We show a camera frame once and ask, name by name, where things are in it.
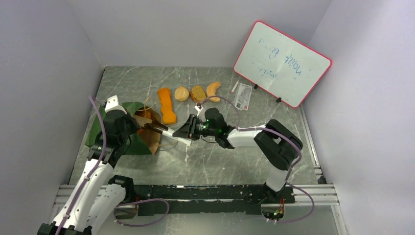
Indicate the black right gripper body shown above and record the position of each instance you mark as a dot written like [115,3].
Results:
[193,127]

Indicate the silver metal tongs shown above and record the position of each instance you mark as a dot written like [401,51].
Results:
[165,131]

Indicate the orange fake bread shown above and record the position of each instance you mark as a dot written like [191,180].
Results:
[168,115]

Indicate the round tan fake bun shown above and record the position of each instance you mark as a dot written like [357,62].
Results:
[181,94]

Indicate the green paper bag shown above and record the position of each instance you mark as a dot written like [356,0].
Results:
[119,132]

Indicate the tan fake croissant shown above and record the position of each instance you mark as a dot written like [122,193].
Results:
[211,91]

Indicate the white ruler package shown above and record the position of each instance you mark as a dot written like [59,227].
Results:
[242,96]

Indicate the orange fake baguette loaf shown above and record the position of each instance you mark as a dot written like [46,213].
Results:
[143,117]

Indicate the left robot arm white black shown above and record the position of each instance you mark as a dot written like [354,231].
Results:
[86,209]

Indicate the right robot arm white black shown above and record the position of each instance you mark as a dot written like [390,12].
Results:
[279,145]

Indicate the white pink marker pen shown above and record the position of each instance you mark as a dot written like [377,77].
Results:
[234,87]

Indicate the pink framed whiteboard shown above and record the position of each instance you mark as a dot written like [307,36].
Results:
[280,64]

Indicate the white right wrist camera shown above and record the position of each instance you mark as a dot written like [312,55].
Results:
[200,111]

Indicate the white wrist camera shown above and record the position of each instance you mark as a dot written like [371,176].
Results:
[200,111]
[113,103]

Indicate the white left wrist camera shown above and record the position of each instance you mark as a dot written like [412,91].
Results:
[113,103]

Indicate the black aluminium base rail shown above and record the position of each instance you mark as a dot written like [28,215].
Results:
[250,199]

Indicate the aluminium side rail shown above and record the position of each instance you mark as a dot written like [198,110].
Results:
[316,164]

